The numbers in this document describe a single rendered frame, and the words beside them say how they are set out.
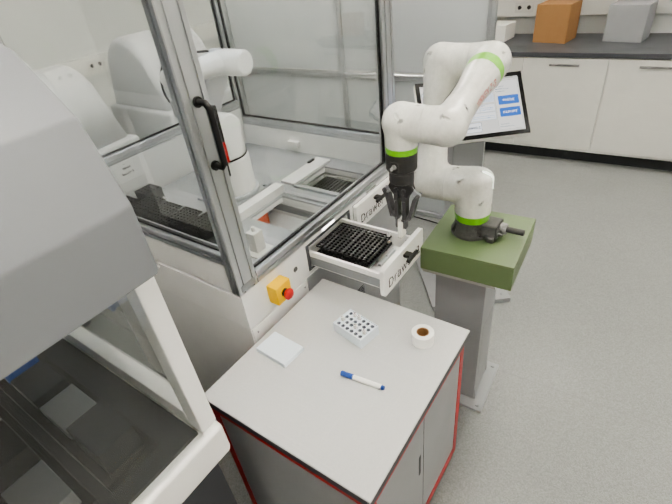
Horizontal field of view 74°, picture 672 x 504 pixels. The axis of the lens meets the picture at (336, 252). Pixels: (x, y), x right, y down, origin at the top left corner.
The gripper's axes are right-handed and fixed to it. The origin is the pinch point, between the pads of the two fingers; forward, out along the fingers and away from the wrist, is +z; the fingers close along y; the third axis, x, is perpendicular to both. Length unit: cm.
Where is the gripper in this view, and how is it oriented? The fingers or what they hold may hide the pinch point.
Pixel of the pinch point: (401, 227)
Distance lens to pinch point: 145.4
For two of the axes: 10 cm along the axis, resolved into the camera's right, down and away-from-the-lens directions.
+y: 8.2, 2.6, -5.1
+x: 5.6, -5.1, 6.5
